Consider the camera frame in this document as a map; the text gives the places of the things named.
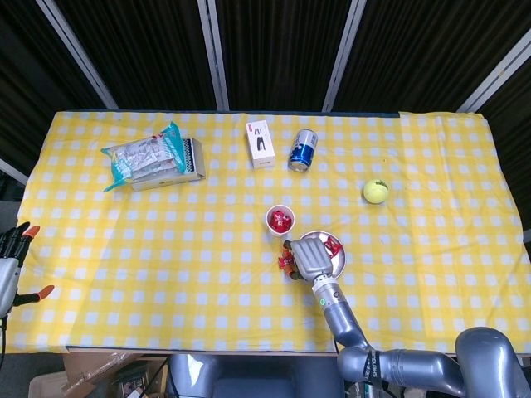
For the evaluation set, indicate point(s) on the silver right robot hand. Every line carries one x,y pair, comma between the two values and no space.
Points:
313,259

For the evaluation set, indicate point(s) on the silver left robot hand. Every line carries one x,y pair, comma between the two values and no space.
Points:
8,286

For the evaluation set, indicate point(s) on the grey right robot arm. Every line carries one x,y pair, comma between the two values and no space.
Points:
344,319

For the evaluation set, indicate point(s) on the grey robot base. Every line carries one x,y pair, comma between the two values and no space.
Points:
257,377

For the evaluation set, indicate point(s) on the white paper cup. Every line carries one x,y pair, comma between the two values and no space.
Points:
280,233

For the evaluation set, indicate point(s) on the round steel plate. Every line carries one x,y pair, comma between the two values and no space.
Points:
338,263

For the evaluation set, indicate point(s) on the yellow-green tennis ball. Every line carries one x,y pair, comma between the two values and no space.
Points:
376,191

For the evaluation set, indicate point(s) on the beige box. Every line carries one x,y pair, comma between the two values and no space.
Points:
43,387

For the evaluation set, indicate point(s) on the blue drink can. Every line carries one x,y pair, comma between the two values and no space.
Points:
305,149

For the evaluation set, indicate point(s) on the brown cardboard box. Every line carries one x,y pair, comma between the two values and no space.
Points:
91,369

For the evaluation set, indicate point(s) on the small white product box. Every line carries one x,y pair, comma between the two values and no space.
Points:
260,145

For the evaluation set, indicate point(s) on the yellow checked tablecloth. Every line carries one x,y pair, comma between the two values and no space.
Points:
166,269

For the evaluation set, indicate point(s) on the silver cardboard box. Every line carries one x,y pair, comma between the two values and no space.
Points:
195,161

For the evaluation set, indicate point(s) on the dark printed carton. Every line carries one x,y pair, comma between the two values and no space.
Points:
132,383

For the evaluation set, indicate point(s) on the silver teal snack bag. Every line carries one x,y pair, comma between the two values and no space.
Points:
141,159

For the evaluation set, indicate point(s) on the black curtain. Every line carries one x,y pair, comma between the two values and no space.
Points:
282,49

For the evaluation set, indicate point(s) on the white metal frame post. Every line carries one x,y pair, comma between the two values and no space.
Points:
344,54
12,170
493,74
79,54
213,54

